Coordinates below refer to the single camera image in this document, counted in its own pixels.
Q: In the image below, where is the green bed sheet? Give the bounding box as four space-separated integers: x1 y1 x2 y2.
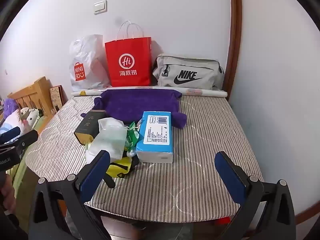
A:
6 146 30 197

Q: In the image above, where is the green wet wipe sachet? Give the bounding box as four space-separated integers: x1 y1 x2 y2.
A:
124 122 139 152

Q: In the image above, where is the grey Nike pouch bag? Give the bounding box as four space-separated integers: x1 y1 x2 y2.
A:
152 54 225 90

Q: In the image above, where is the clear plastic zip bag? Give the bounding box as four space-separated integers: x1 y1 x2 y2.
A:
85 118 127 164

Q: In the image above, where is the rolled printed paper tube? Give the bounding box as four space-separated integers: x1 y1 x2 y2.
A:
71 86 228 98

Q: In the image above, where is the blue tissue pack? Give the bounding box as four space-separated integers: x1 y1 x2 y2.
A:
136 111 174 164

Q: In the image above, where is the purple plush toy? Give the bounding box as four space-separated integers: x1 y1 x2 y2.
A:
3 98 19 119

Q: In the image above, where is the purple towel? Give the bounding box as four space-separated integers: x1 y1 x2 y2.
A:
93 89 187 129

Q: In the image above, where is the striped quilted table cover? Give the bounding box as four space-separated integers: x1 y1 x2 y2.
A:
25 96 262 223

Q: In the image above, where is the yellow black pouch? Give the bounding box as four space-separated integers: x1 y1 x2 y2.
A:
103 155 139 189

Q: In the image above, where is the wooden headboard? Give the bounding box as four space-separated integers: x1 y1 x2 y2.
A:
8 76 54 117

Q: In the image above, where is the white wall switch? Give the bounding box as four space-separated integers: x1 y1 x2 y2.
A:
93 0 107 15

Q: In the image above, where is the dark green tea box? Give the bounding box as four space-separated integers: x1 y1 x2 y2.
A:
74 110 107 145

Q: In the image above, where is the red paper shopping bag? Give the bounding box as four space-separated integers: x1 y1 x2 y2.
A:
105 36 152 87

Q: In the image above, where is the person's left hand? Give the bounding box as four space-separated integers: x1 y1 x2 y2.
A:
1 174 16 213

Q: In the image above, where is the white Miniso plastic bag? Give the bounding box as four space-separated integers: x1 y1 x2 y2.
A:
69 34 110 92

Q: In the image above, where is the white spotted plush toy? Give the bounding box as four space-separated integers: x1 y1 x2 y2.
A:
20 107 43 129

